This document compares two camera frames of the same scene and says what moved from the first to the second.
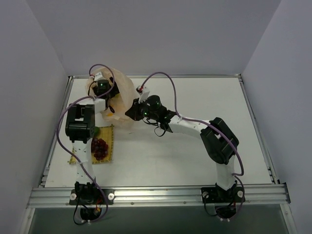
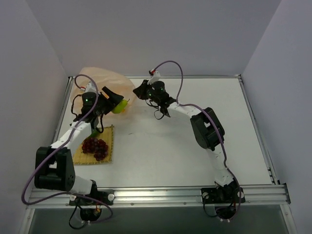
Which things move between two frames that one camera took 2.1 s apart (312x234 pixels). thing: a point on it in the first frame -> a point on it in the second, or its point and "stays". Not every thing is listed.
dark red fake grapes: (99, 147) stays
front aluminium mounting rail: (260, 195) stays
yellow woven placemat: (106, 134) stays
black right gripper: (133, 111) -> (142, 90)
